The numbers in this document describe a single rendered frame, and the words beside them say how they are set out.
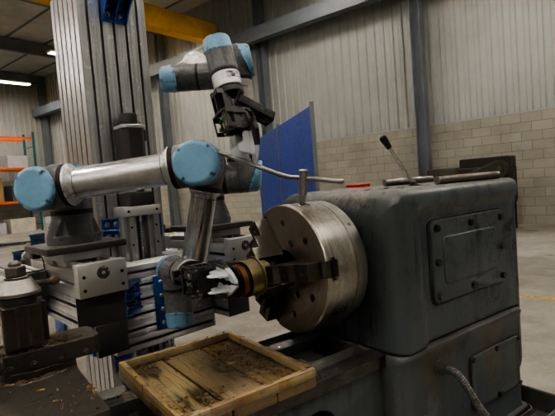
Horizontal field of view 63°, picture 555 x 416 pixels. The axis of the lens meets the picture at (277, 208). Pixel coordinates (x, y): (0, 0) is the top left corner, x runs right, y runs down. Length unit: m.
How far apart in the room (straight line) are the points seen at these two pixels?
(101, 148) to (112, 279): 0.53
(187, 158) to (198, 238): 0.28
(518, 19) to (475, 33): 0.87
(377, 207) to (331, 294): 0.23
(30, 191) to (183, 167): 0.40
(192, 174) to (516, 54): 10.56
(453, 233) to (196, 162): 0.68
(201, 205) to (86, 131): 0.55
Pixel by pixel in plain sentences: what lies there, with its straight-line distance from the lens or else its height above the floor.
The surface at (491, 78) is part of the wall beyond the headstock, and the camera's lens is 11.45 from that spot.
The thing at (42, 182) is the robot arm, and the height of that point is 1.34.
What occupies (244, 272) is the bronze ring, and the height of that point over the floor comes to 1.10.
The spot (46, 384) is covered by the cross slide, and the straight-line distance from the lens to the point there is 0.95.
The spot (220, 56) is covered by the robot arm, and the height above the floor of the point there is 1.62.
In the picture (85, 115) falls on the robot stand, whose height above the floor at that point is 1.57.
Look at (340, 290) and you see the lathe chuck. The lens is 1.04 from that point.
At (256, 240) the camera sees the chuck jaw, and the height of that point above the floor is 1.16.
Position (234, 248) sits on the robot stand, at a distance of 1.54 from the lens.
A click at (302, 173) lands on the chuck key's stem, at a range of 1.09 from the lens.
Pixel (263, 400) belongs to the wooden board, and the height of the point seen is 0.88.
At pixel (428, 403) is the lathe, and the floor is 0.72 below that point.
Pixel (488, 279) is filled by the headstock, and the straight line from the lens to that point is 1.41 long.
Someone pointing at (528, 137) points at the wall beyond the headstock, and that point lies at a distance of 11.13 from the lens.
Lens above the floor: 1.29
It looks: 3 degrees down
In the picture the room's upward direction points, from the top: 4 degrees counter-clockwise
